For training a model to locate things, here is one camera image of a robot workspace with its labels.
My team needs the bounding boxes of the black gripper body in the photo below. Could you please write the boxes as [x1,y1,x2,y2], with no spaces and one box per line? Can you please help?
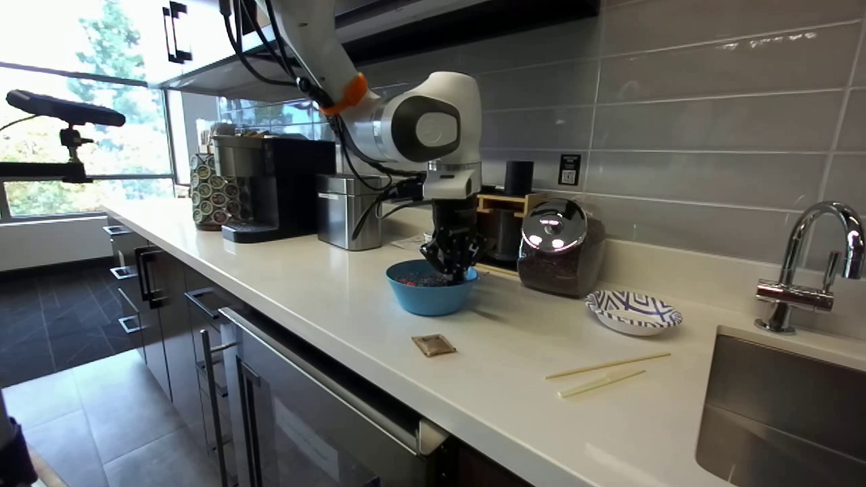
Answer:
[431,197,482,245]

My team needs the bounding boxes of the colourful cereal pieces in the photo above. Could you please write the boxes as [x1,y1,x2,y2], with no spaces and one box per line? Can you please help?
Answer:
[398,270,444,293]

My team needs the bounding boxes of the blue bowl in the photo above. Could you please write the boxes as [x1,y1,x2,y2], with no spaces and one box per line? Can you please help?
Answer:
[385,256,482,318]

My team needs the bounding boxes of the black coffee machine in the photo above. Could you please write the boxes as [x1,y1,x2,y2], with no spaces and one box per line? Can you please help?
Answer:
[213,132,340,245]

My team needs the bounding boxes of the wooden organizer rack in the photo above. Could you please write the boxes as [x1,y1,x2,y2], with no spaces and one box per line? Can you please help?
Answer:
[472,188,550,270]

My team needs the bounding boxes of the black bottle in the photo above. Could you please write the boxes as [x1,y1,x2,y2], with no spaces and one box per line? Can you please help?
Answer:
[502,160,535,197]

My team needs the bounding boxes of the brown tea bag packet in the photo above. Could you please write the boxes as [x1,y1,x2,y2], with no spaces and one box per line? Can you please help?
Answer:
[412,332,460,360]

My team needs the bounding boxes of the glass jar chrome lid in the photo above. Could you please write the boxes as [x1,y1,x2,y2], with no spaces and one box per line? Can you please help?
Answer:
[514,197,609,301]

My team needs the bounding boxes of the stainless steel bread box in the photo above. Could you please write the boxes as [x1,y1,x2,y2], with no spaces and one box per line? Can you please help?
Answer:
[314,169,386,253]

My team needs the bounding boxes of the small patterned plate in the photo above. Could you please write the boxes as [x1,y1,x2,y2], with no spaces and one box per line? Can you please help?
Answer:
[583,287,685,340]

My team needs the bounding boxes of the wooden chopstick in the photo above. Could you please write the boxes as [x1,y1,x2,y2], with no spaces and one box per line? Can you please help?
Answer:
[555,366,650,401]
[540,349,674,381]

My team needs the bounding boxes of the stainless under-counter appliance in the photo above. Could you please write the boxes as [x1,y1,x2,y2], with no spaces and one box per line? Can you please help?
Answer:
[213,302,451,487]

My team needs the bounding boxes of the patterned bag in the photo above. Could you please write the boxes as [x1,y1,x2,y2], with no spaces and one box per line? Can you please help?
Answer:
[187,125,241,232]

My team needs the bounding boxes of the dark lower cabinet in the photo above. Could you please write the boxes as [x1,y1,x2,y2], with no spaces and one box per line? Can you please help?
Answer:
[103,213,237,455]

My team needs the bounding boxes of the short chrome faucet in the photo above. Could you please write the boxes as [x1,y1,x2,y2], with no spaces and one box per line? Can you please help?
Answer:
[755,197,866,335]

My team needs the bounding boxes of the stainless steel sink basin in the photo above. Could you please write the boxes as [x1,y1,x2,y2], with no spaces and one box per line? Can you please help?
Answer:
[692,322,866,487]

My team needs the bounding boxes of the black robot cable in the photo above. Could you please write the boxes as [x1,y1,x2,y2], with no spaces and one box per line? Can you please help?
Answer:
[219,0,435,243]

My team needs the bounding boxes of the wall power outlet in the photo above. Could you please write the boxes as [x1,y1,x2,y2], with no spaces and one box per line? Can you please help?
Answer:
[555,152,583,188]

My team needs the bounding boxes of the dark upper wall cabinet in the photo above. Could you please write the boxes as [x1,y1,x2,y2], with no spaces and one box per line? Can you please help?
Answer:
[160,0,602,98]

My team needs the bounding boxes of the black lower cabinet handle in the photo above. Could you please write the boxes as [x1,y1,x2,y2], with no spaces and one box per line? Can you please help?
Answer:
[131,245,171,312]

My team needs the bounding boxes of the black cabinet handle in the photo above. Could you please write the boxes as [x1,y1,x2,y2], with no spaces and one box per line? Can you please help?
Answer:
[131,245,171,312]
[161,0,194,65]

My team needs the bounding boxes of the black upper cabinet handle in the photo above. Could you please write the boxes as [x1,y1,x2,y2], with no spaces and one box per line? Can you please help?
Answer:
[161,0,194,65]

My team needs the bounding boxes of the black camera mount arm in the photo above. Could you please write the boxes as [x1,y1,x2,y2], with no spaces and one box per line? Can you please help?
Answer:
[0,87,129,186]

